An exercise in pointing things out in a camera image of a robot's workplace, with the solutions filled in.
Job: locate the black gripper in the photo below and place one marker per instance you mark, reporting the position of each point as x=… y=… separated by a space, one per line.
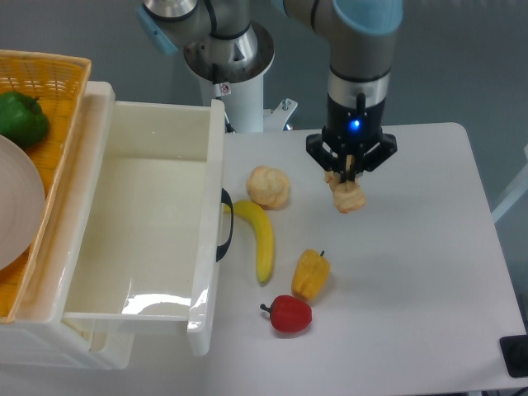
x=352 y=140

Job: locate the square tan bread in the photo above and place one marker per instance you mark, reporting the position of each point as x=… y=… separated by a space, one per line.
x=347 y=196

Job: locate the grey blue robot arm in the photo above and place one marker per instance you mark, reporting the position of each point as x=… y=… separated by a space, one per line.
x=350 y=43

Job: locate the round tan bread roll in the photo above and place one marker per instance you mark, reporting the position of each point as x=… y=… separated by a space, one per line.
x=268 y=187

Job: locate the upper white drawer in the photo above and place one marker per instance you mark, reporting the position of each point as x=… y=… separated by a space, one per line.
x=149 y=258

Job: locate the white drawer cabinet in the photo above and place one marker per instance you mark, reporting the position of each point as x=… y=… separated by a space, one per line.
x=39 y=335

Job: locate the yellow banana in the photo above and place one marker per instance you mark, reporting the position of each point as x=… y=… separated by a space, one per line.
x=256 y=217

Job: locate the yellow bell pepper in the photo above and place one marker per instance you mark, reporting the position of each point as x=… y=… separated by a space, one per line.
x=311 y=273

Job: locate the red bell pepper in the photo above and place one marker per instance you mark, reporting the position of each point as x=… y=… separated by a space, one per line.
x=288 y=314

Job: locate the black device at edge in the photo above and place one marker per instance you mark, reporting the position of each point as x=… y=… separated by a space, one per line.
x=514 y=352

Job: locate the orange plastic basket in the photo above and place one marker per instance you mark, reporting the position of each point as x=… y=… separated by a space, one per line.
x=60 y=82

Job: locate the beige round plate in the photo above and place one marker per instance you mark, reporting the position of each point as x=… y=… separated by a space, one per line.
x=22 y=201

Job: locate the green bell pepper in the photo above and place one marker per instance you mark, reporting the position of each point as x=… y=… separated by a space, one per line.
x=22 y=119

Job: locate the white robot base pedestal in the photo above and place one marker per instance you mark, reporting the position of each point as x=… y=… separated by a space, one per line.
x=233 y=71

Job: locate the white table frame bracket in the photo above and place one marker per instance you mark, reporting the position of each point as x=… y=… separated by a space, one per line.
x=515 y=189

